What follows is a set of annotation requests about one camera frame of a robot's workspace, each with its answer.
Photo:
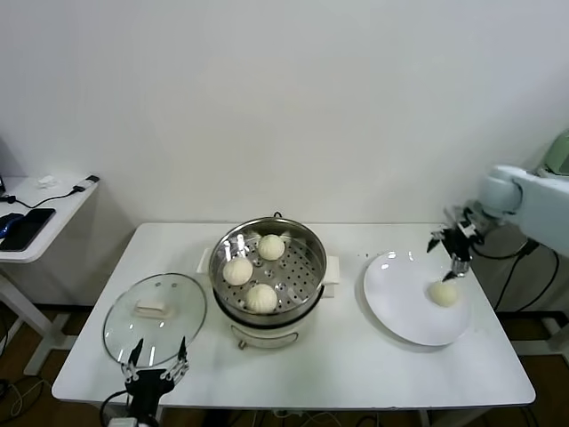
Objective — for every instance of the white round plate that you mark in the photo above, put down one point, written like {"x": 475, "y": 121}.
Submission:
{"x": 395, "y": 302}

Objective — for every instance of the black smartphone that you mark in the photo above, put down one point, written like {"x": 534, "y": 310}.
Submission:
{"x": 26, "y": 229}

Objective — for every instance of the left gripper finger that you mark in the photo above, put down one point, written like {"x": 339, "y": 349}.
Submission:
{"x": 178, "y": 359}
{"x": 132, "y": 360}

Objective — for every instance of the small white desk object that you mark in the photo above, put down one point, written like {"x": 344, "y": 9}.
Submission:
{"x": 48, "y": 180}

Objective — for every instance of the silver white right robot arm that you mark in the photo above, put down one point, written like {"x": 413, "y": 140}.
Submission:
{"x": 542, "y": 200}

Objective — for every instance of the white side table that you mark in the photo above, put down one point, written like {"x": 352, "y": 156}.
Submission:
{"x": 559, "y": 335}

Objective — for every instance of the white side desk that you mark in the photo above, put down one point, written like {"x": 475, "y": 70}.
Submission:
{"x": 58, "y": 200}

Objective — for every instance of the blue computer mouse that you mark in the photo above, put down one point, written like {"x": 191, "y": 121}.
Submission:
{"x": 10, "y": 222}

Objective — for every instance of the white steamed baozi bun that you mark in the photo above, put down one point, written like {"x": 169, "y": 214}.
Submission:
{"x": 271, "y": 247}
{"x": 442, "y": 294}
{"x": 238, "y": 272}
{"x": 261, "y": 299}

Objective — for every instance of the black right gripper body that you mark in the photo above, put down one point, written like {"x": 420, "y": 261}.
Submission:
{"x": 460, "y": 244}

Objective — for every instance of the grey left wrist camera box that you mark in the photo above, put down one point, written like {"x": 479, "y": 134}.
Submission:
{"x": 121, "y": 421}

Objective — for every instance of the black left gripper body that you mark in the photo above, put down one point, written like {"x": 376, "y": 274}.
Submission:
{"x": 149, "y": 387}

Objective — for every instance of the stainless steel steamer basket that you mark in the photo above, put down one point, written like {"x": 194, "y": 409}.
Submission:
{"x": 298, "y": 276}

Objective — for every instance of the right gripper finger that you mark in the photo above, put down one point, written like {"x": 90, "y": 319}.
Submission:
{"x": 435, "y": 241}
{"x": 455, "y": 270}

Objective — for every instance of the black power adapter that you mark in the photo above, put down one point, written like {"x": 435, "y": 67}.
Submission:
{"x": 531, "y": 249}

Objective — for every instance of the mint green appliance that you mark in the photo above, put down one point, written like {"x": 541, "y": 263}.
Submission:
{"x": 561, "y": 153}

